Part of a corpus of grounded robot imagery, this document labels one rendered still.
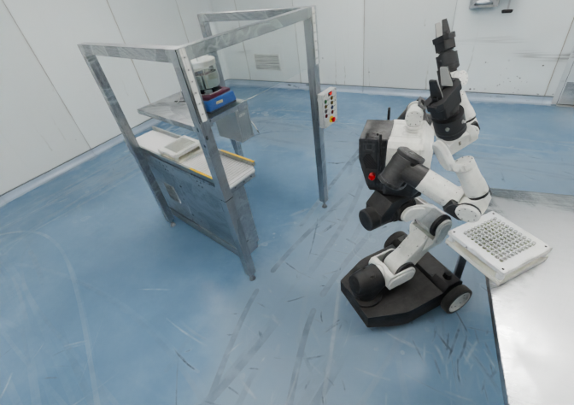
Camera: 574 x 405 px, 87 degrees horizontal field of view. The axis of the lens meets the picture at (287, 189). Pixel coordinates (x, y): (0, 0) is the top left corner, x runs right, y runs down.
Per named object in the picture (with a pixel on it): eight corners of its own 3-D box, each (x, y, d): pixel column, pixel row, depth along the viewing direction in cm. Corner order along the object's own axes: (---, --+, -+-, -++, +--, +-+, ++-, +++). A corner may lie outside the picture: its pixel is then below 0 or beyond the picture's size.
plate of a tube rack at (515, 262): (551, 251, 112) (553, 247, 111) (502, 278, 106) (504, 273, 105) (491, 214, 131) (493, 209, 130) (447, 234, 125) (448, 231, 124)
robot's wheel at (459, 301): (453, 316, 188) (442, 311, 176) (447, 309, 192) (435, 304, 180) (476, 294, 185) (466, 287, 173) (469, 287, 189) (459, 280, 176)
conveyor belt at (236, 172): (255, 173, 202) (254, 167, 199) (227, 193, 188) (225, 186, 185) (153, 134, 280) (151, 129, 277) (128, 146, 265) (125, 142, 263)
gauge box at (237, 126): (254, 135, 189) (248, 104, 177) (242, 143, 183) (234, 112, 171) (231, 129, 201) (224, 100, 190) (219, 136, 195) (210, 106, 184)
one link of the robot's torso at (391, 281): (388, 293, 179) (389, 279, 171) (367, 269, 194) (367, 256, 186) (415, 278, 184) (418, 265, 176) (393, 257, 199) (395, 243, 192)
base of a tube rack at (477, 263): (546, 260, 115) (548, 255, 113) (498, 286, 109) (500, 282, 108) (489, 221, 134) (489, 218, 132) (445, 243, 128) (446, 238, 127)
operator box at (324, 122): (337, 120, 237) (336, 86, 221) (325, 129, 227) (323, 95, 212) (330, 119, 240) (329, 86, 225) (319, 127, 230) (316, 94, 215)
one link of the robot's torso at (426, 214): (442, 240, 175) (396, 225, 148) (419, 222, 189) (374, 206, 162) (459, 219, 171) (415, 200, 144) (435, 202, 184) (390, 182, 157)
